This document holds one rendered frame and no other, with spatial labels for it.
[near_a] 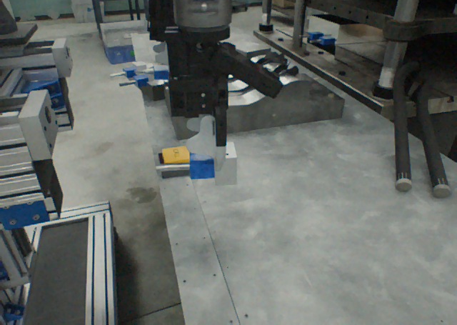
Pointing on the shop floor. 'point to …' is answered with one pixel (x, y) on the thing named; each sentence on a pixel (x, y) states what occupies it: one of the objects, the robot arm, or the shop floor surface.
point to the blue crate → (120, 53)
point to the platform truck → (241, 1)
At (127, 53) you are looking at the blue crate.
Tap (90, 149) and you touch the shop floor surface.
